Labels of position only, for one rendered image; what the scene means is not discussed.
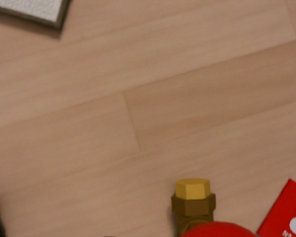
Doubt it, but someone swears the red tag with gold chain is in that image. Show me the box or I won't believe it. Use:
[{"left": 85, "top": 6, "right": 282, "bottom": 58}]
[{"left": 256, "top": 178, "right": 296, "bottom": 237}]

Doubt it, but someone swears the black pipe with grey tee fittings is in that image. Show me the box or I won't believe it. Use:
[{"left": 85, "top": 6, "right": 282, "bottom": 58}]
[{"left": 171, "top": 178, "right": 257, "bottom": 237}]

